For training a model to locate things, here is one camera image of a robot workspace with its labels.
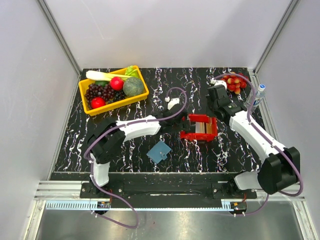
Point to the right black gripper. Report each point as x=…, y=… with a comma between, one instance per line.
x=209, y=101

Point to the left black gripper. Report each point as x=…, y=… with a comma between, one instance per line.
x=183, y=126

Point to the red plastic bin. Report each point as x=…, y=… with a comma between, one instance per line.
x=190, y=135

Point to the blue card holder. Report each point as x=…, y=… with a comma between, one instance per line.
x=159, y=152

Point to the yellow plastic tray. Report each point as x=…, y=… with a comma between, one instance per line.
x=110, y=104

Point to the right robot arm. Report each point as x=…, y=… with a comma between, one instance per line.
x=280, y=165

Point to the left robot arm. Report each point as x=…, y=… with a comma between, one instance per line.
x=105, y=142

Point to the stack of credit cards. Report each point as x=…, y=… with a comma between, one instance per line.
x=205, y=128

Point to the lychee fruit cluster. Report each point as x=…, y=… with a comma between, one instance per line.
x=235, y=83

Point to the clear water bottle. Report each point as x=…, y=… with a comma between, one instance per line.
x=254, y=98

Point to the green cantaloupe melon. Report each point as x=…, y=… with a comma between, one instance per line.
x=133, y=86

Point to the dark blue grape bunch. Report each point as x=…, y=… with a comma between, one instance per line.
x=119, y=96

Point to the white green leek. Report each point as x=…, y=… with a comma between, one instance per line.
x=123, y=74

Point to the red apple upper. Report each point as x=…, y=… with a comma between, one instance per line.
x=116, y=83

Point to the red apple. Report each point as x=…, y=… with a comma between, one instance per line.
x=116, y=83
x=97, y=102

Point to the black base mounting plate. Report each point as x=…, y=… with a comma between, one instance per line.
x=211, y=185

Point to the purple grape bunch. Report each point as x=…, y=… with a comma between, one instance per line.
x=94, y=90

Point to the red apple lower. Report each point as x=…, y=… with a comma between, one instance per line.
x=97, y=102

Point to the green lime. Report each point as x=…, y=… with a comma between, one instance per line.
x=101, y=83

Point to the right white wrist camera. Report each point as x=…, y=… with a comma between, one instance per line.
x=215, y=82

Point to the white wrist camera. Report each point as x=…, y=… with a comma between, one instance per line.
x=171, y=102
x=215, y=82

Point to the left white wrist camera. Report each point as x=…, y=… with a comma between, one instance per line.
x=171, y=102

